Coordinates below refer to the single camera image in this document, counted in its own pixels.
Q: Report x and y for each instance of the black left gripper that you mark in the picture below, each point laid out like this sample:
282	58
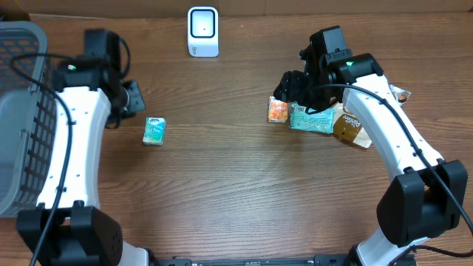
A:
132	98

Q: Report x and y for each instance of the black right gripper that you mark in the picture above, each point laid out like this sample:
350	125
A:
292	91

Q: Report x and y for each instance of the green Kleenex tissue pack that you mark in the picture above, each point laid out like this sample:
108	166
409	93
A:
155	130

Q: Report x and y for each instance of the orange tissue packet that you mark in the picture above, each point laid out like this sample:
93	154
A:
277	110

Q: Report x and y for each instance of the light green wipes packet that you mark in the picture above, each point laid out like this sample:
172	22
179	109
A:
321	122

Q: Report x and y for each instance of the clear bagged bread pack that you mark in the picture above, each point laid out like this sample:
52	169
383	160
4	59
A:
349	129

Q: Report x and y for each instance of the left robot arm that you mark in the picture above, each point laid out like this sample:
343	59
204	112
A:
92	94

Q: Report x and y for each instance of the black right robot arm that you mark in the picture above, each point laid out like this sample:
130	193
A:
425	194

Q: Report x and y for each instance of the white barcode scanner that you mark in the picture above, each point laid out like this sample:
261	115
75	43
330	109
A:
203	32

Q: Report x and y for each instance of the grey plastic shopping basket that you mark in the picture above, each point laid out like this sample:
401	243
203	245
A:
28	117

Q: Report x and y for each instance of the brown cardboard backdrop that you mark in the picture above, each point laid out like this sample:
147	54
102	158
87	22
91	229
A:
179	8

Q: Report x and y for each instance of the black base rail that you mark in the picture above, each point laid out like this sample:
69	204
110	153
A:
244	262

